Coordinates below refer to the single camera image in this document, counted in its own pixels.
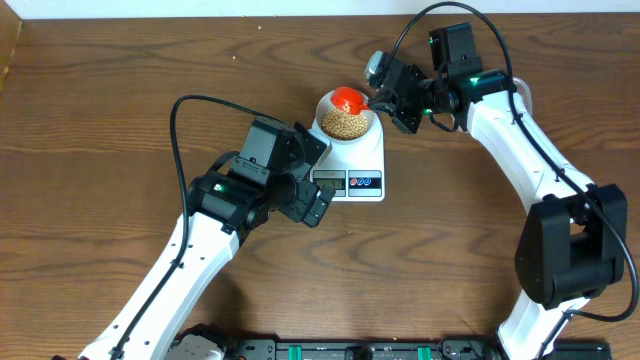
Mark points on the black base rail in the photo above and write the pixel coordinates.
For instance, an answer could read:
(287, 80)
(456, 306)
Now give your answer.
(380, 350)

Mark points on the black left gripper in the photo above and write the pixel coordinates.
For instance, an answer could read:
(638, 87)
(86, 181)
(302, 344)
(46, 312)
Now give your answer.
(297, 208)

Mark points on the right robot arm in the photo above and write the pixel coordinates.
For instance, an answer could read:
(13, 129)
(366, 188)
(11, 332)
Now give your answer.
(572, 246)

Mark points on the clear plastic bean container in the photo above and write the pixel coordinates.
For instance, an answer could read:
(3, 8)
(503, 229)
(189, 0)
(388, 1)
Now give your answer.
(524, 90)

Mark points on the grey plastic bowl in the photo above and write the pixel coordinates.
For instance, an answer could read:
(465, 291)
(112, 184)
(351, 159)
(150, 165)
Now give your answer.
(325, 106)

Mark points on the soybeans in grey bowl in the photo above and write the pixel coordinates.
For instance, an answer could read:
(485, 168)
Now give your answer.
(343, 126)

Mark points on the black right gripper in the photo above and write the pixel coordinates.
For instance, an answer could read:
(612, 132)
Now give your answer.
(396, 111)

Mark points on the white digital kitchen scale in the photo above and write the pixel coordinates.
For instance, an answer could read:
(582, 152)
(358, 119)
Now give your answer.
(355, 169)

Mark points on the red plastic measuring scoop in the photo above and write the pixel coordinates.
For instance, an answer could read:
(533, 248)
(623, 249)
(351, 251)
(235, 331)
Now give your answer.
(349, 100)

